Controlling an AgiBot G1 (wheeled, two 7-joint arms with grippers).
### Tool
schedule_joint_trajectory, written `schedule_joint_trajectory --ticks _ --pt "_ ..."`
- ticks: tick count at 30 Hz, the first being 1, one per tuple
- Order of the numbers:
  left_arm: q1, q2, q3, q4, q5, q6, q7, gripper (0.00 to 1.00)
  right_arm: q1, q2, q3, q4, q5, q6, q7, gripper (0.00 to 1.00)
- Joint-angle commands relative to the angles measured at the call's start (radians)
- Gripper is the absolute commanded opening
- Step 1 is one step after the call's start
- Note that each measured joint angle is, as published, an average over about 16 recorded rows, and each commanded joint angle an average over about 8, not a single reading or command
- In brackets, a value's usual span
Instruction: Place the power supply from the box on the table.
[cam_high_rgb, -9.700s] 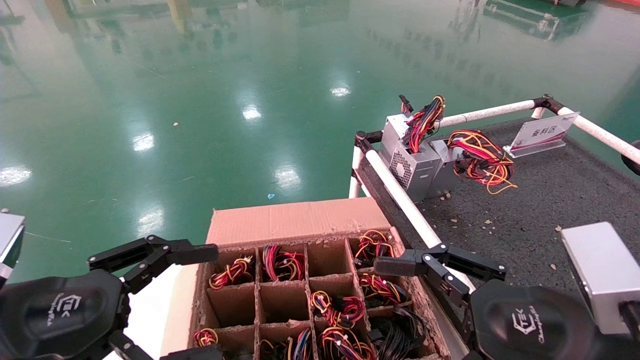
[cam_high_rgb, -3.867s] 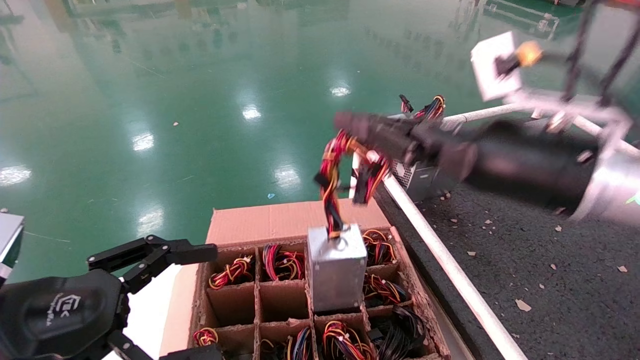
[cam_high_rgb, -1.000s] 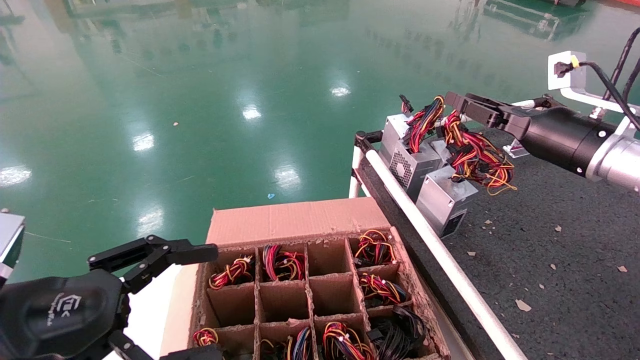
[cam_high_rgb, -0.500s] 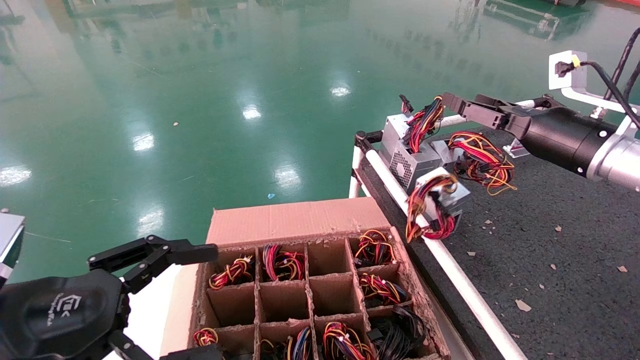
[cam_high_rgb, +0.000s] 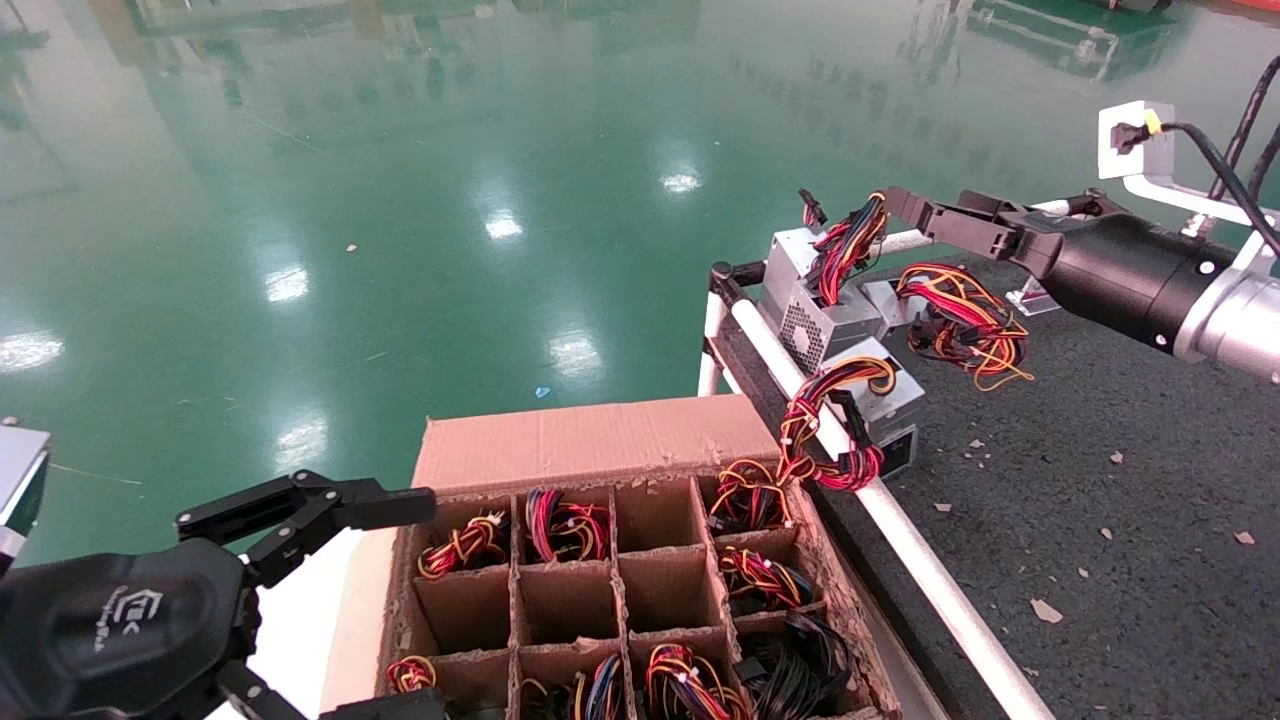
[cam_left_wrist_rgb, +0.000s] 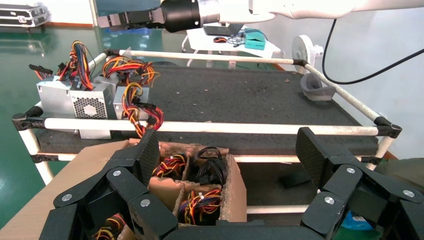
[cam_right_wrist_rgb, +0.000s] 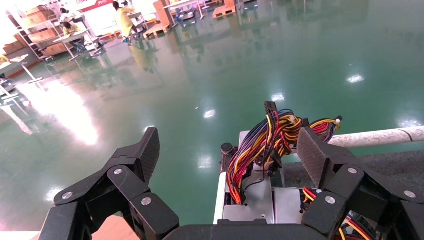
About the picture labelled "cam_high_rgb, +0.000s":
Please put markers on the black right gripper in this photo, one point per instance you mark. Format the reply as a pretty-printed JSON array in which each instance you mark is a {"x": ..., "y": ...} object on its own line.
[{"x": 1130, "y": 270}]

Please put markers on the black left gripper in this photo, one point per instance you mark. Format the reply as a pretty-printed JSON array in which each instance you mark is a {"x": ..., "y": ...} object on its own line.
[{"x": 120, "y": 630}]

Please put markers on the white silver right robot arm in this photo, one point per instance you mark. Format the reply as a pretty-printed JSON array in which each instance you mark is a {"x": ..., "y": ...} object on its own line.
[{"x": 1240, "y": 320}]

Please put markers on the cardboard box with dividers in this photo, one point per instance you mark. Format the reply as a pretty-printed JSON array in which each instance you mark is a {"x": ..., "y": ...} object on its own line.
[{"x": 590, "y": 440}]

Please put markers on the white board panel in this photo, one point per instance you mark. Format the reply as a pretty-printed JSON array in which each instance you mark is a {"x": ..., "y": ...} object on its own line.
[{"x": 290, "y": 620}]

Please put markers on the clear acrylic label sign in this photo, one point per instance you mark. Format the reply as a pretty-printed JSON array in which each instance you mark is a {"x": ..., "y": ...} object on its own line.
[{"x": 1030, "y": 298}]

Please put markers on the large cardboard scrap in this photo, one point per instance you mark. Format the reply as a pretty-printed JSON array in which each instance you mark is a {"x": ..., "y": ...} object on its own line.
[{"x": 1046, "y": 610}]

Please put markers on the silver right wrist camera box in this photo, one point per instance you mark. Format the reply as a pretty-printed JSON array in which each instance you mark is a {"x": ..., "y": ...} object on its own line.
[{"x": 1135, "y": 155}]

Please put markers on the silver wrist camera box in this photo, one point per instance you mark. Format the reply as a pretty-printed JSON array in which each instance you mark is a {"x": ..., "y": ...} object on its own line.
[
  {"x": 1135, "y": 155},
  {"x": 20, "y": 470}
]

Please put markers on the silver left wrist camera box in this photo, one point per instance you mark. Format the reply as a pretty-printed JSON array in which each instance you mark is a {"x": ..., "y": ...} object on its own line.
[{"x": 20, "y": 470}]

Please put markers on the white pipe table frame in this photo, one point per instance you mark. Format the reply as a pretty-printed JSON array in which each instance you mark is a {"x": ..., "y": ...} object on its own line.
[{"x": 930, "y": 570}]

